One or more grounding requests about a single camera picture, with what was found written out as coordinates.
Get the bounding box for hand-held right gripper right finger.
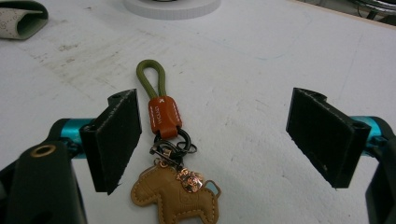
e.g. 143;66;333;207
285;87;386;189

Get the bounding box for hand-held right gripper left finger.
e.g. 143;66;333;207
49;88;143;196

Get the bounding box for leather horse keychain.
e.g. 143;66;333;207
130;59;222;224

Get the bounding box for white round base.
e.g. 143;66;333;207
123;0;222;21

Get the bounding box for green lined pouch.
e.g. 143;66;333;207
0;0;50;40

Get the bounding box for dark cables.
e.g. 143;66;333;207
306;0;396;26

